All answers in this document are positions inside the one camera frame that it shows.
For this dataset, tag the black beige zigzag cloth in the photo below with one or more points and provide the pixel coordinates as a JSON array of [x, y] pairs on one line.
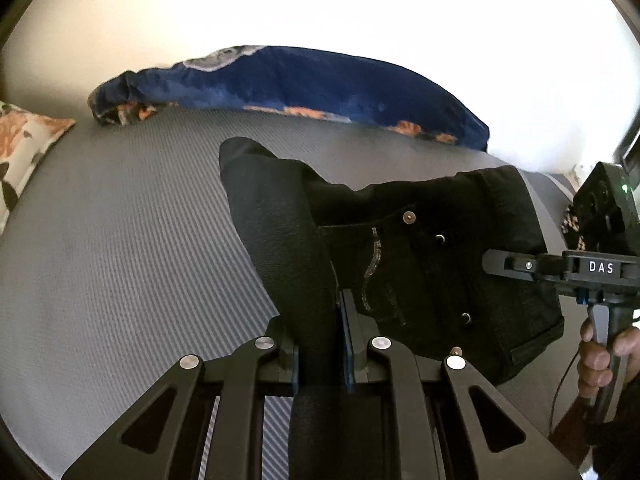
[[570, 228]]

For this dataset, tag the black pants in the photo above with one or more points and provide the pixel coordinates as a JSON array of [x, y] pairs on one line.
[[411, 254]]

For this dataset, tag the right hand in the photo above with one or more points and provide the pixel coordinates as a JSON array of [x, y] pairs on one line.
[[594, 362]]

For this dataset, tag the navy floral blanket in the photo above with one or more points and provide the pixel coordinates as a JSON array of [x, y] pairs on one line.
[[300, 82]]

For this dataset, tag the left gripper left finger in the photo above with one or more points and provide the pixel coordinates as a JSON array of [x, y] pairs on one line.
[[278, 370]]

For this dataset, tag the white floral pillow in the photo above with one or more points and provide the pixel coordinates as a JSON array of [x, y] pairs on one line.
[[25, 139]]

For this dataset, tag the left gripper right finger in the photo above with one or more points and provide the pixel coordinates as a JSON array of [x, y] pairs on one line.
[[359, 329]]

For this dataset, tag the grey textured mattress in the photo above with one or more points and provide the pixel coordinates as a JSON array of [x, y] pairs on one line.
[[121, 256]]

